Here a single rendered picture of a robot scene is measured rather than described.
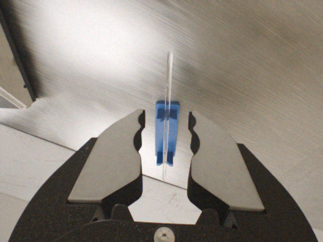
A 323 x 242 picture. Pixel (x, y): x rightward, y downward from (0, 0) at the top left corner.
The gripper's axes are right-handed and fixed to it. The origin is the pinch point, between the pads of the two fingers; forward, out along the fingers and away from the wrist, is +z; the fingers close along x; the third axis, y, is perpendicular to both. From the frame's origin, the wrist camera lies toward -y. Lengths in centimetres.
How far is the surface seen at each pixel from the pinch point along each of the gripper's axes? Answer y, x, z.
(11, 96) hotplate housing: 1.3, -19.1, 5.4
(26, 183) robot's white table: 25.2, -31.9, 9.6
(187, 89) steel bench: 1.3, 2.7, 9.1
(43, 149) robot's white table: 13.8, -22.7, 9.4
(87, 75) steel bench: -0.3, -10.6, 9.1
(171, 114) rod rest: 3.8, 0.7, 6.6
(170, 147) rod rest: 10.7, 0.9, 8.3
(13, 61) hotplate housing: -2.4, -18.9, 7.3
